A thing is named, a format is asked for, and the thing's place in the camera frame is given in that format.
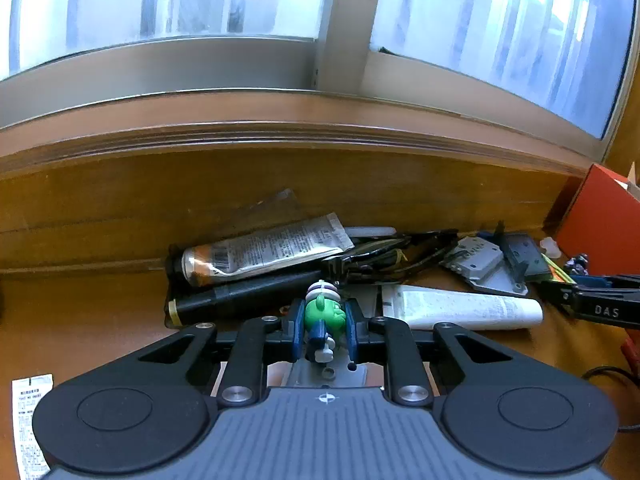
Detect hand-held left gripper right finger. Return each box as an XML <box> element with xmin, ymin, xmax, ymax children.
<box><xmin>345</xmin><ymin>300</ymin><xmax>513</xmax><ymax>406</ymax></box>

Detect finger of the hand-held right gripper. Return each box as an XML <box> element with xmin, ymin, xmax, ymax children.
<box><xmin>582</xmin><ymin>274</ymin><xmax>640</xmax><ymax>288</ymax></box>
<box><xmin>542</xmin><ymin>282</ymin><xmax>576</xmax><ymax>311</ymax></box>

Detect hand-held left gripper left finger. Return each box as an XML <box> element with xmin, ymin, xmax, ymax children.
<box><xmin>135</xmin><ymin>300</ymin><xmax>307</xmax><ymax>406</ymax></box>

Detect green figure toy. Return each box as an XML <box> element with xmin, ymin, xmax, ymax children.
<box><xmin>304</xmin><ymin>281</ymin><xmax>349</xmax><ymax>364</ymax></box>

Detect black yellow-lens glasses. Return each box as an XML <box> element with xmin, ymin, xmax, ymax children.
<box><xmin>324</xmin><ymin>229</ymin><xmax>459</xmax><ymax>287</ymax></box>

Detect wooden desktop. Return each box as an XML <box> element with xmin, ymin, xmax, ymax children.
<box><xmin>0</xmin><ymin>237</ymin><xmax>640</xmax><ymax>480</ymax></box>

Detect green orange toy blaster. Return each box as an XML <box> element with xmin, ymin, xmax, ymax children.
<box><xmin>541</xmin><ymin>254</ymin><xmax>577</xmax><ymax>285</ymax></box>

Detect dark grey plastic part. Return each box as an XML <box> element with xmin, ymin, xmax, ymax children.
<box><xmin>476</xmin><ymin>220</ymin><xmax>547</xmax><ymax>282</ymax></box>

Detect red cardboard box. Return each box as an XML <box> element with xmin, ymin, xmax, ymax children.
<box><xmin>554</xmin><ymin>162</ymin><xmax>640</xmax><ymax>277</ymax></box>

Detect black marker pen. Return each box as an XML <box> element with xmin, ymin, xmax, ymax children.
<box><xmin>167</xmin><ymin>269</ymin><xmax>327</xmax><ymax>329</ymax></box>

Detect orange silver tube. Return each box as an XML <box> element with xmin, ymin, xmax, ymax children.
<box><xmin>166</xmin><ymin>213</ymin><xmax>355</xmax><ymax>289</ymax></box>

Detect large white tube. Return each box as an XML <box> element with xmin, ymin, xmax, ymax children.
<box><xmin>381</xmin><ymin>284</ymin><xmax>544</xmax><ymax>331</ymax></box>

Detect clear plastic wrapper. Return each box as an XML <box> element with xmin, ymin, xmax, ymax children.
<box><xmin>239</xmin><ymin>189</ymin><xmax>303</xmax><ymax>233</ymax></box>

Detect wooden window sill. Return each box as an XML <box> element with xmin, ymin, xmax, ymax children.
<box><xmin>0</xmin><ymin>87</ymin><xmax>596</xmax><ymax>273</ymax></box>

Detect white printed paper slip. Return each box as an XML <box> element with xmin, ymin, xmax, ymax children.
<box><xmin>12</xmin><ymin>373</ymin><xmax>54</xmax><ymax>480</ymax></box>

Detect sliding glass window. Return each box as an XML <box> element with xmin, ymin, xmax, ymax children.
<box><xmin>0</xmin><ymin>0</ymin><xmax>640</xmax><ymax>161</ymax></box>

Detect black cable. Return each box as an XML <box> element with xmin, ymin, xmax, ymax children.
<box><xmin>580</xmin><ymin>366</ymin><xmax>640</xmax><ymax>434</ymax></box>

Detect grey metal bracket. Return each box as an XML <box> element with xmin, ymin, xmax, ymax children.
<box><xmin>439</xmin><ymin>235</ymin><xmax>529</xmax><ymax>294</ymax></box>

